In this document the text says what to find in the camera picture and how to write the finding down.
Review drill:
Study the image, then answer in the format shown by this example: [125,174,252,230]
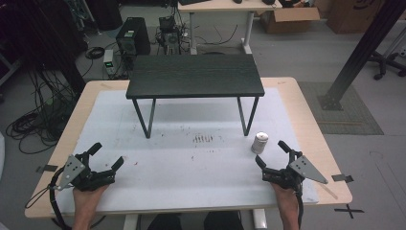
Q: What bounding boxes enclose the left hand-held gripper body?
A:
[56,150,116,193]

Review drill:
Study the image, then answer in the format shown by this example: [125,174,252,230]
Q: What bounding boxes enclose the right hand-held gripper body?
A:
[261,149,329,191]

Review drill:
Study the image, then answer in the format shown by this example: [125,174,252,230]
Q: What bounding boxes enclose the white cup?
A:
[250,131,270,155]

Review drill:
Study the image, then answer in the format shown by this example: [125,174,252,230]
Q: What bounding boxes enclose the person's left hand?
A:
[72,183,110,215]

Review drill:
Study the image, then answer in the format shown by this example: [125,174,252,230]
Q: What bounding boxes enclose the person's right hand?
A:
[270,181,301,215]

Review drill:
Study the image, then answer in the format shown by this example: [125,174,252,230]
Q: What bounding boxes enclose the black tape strip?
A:
[330,173,355,184]
[34,164,59,174]

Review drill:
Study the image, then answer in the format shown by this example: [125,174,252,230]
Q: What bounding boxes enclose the light wooden table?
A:
[24,76,354,220]

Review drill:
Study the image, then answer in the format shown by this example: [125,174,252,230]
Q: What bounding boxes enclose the black tape cross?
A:
[333,203,366,220]

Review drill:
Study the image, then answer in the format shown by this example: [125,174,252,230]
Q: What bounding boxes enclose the white table mat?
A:
[51,87,321,216]

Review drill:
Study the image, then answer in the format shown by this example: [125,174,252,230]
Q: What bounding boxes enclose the grey floor mat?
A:
[298,80,385,136]

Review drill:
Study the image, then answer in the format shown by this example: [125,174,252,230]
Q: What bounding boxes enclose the white power supply unit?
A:
[102,48,117,77]

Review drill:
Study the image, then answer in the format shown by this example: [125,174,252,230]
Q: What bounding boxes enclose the person's legs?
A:
[146,210,246,230]

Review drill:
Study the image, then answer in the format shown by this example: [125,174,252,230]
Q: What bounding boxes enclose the small black table shelf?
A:
[124,53,266,140]

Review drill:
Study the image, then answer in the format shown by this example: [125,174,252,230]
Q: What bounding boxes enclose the black computer tower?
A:
[115,16,152,58]

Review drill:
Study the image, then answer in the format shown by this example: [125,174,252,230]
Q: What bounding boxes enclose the black stand with curtain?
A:
[0,0,88,97]

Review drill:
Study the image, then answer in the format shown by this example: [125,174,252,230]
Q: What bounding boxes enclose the open cardboard box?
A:
[259,6,322,35]

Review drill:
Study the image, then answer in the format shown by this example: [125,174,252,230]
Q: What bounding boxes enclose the black office chair base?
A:
[366,50,406,81]

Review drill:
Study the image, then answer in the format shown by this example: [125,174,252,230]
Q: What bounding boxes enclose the large closed cardboard box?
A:
[325,0,386,35]

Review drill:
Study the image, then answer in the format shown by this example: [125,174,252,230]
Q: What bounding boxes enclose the light desk with white legs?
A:
[177,0,283,56]

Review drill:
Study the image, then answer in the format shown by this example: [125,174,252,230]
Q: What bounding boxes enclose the black keyboard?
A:
[178,0,213,6]

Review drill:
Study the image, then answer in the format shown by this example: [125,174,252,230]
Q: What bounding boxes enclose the left hand-held gripper cable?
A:
[24,166,107,230]

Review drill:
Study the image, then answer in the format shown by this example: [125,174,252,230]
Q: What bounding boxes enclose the hand-held gripper cable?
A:
[24,166,107,230]
[295,188,305,230]

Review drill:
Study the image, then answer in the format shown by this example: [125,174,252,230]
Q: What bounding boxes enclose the right hand-held gripper cable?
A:
[295,188,305,230]

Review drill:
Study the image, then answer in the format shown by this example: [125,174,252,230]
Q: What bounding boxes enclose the bundle of black cables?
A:
[5,68,80,155]

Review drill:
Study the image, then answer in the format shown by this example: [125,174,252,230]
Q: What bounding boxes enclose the coiled black cable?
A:
[84,46,106,60]

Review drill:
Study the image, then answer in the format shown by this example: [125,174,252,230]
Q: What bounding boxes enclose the black metal post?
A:
[317,0,406,112]

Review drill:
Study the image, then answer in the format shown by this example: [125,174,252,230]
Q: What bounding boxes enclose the open computer with cables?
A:
[154,14,183,56]

